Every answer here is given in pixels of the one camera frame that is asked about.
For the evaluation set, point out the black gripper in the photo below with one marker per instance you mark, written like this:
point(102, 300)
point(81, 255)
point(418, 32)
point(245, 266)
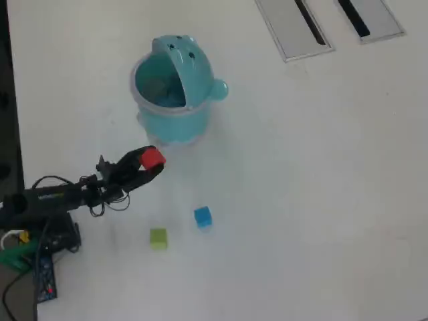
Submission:
point(122, 177)

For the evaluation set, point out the red lego block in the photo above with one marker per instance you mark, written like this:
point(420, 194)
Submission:
point(153, 158)

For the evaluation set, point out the green lego block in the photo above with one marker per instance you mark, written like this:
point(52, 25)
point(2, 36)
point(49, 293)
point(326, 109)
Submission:
point(158, 238)

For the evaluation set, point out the blue lego block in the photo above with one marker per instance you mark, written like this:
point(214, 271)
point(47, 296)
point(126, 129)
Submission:
point(202, 217)

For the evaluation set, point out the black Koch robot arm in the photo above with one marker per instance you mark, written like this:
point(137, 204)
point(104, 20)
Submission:
point(50, 200)

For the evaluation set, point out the teal animal-shaped bin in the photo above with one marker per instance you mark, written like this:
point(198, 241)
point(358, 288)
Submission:
point(174, 123)

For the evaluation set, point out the yellow connector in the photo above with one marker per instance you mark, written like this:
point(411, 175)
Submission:
point(23, 237)

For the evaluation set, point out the black side panel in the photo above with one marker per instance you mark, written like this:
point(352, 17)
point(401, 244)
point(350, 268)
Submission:
point(6, 100)

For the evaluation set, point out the blue circuit board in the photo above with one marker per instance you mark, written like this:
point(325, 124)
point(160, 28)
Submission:
point(46, 281)

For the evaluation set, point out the green table clamp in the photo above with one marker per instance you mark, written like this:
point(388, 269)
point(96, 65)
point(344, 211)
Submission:
point(15, 255)

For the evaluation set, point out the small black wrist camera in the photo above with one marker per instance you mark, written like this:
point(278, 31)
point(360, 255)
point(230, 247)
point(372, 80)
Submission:
point(103, 165)

